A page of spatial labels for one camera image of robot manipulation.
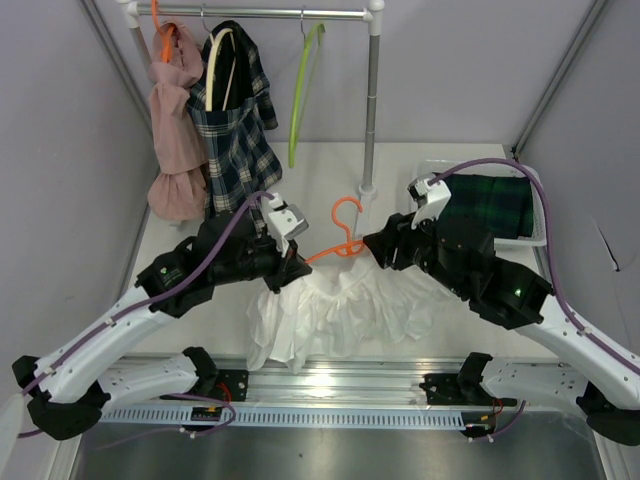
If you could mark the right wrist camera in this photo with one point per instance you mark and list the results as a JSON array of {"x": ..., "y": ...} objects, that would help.
[{"x": 431, "y": 196}]

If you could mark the orange hanger with pink skirt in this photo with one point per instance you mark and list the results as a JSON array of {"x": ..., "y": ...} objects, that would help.
[{"x": 166, "y": 33}]

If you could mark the metal clothes rack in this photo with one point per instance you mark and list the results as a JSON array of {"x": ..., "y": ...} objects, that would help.
[{"x": 372, "y": 15}]

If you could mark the navy plaid skirt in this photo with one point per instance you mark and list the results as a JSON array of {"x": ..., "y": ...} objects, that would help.
[{"x": 240, "y": 161}]

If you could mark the green plastic hanger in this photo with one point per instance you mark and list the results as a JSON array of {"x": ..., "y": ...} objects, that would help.
[{"x": 305, "y": 74}]

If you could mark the green plaid skirt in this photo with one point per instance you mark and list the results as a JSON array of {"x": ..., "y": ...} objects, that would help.
[{"x": 504, "y": 205}]

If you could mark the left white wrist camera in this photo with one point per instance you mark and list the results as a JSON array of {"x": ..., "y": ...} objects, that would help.
[{"x": 284, "y": 221}]

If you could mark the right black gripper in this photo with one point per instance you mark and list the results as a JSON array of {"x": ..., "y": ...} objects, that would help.
[{"x": 397, "y": 233}]

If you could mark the pink skirt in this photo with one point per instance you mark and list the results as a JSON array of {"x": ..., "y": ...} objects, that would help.
[{"x": 179, "y": 191}]

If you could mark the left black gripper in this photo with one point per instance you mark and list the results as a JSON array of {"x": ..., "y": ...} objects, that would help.
[{"x": 293, "y": 268}]

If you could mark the white ruffled skirt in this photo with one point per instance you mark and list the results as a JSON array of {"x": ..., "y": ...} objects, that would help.
[{"x": 335, "y": 308}]

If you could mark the right black mount plate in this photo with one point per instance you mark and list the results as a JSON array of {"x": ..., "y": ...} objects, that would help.
[{"x": 448, "y": 389}]

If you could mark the black mount plate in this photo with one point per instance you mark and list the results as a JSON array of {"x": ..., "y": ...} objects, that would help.
[
  {"x": 448, "y": 389},
  {"x": 230, "y": 386}
]

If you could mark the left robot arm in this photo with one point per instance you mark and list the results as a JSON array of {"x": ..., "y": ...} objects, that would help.
[{"x": 71, "y": 389}]

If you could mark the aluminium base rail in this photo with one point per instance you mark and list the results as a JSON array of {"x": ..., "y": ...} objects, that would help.
[{"x": 396, "y": 383}]

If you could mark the left black mount plate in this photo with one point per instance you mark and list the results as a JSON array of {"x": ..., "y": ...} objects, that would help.
[{"x": 230, "y": 386}]

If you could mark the cream plastic hanger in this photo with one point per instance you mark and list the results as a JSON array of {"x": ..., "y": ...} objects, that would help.
[{"x": 223, "y": 86}]

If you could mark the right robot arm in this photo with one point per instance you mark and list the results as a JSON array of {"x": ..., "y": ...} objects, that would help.
[{"x": 595, "y": 379}]

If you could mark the slotted cable duct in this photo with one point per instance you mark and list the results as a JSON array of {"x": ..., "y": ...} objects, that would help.
[{"x": 253, "y": 416}]

